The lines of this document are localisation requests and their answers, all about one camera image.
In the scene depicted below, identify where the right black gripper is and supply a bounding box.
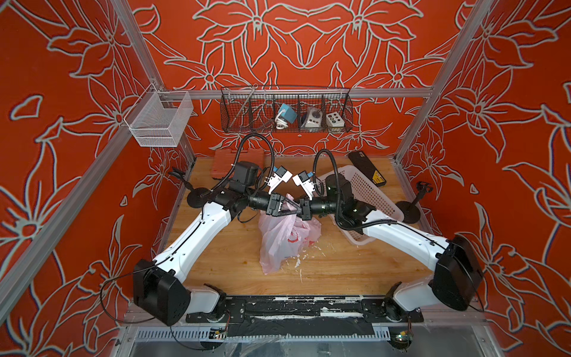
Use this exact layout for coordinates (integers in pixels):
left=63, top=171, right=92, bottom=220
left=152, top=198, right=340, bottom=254
left=292, top=196, right=343, bottom=224

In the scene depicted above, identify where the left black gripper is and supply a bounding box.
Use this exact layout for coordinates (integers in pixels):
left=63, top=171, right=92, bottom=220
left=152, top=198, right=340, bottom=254
left=245, top=189, right=303, bottom=220

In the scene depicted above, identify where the pink plastic bag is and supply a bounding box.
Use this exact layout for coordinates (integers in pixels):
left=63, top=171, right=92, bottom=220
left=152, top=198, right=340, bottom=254
left=258, top=212, right=321, bottom=275

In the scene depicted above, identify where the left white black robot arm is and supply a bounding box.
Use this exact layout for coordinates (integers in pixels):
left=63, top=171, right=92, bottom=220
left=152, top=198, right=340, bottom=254
left=132, top=134, right=303, bottom=327

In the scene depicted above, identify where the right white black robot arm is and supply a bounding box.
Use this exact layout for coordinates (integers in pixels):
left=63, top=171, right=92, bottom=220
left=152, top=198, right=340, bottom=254
left=294, top=167, right=483, bottom=321

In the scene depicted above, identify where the white plastic basket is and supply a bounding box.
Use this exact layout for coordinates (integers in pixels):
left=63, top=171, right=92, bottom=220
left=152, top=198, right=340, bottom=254
left=338, top=165, right=404, bottom=246

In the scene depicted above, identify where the black box yellow label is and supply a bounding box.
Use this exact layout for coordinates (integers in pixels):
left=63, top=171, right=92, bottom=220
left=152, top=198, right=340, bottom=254
left=347, top=150, right=387, bottom=187

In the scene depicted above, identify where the orange tool case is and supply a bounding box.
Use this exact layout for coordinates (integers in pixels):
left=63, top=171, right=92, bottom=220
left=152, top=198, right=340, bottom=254
left=211, top=149, right=266, bottom=180

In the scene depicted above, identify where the white knob device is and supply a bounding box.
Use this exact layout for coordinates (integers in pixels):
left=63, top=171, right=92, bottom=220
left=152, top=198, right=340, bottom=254
left=301, top=107, right=324, bottom=132

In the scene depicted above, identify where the left black round stand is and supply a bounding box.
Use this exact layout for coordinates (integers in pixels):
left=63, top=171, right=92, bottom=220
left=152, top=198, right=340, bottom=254
left=168, top=167, right=211, bottom=208

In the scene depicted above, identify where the black round stand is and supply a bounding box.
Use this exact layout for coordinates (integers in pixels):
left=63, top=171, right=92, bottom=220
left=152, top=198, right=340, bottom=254
left=396, top=181, right=434, bottom=224
left=168, top=167, right=211, bottom=208

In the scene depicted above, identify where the white button box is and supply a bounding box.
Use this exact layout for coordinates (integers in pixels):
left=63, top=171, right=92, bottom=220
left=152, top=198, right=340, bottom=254
left=326, top=112, right=345, bottom=132

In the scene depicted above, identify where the blue white device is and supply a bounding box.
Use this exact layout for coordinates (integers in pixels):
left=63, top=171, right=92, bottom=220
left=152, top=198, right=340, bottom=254
left=274, top=104, right=297, bottom=130

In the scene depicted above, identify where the right black round stand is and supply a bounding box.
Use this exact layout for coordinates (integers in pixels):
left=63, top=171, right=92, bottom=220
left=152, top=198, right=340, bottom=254
left=396, top=181, right=434, bottom=224

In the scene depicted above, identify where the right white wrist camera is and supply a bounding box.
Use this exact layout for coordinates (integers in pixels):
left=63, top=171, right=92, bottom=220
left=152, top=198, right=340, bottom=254
left=292, top=171, right=315, bottom=200

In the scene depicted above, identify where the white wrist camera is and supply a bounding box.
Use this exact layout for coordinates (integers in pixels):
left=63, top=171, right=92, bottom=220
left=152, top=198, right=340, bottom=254
left=267, top=166, right=292, bottom=194
left=292, top=171, right=315, bottom=200

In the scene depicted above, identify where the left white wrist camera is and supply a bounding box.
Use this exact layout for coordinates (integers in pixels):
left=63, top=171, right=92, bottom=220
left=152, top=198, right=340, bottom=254
left=267, top=166, right=292, bottom=194

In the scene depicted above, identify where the black wire wall basket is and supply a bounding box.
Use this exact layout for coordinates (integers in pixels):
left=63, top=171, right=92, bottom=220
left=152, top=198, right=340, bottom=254
left=220, top=84, right=354, bottom=134

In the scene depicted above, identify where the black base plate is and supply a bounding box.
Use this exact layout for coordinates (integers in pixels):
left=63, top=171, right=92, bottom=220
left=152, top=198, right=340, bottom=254
left=185, top=295, right=424, bottom=340

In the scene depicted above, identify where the clear wire wall basket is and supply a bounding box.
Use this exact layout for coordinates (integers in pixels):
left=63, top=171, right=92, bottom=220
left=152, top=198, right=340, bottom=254
left=123, top=85, right=194, bottom=148

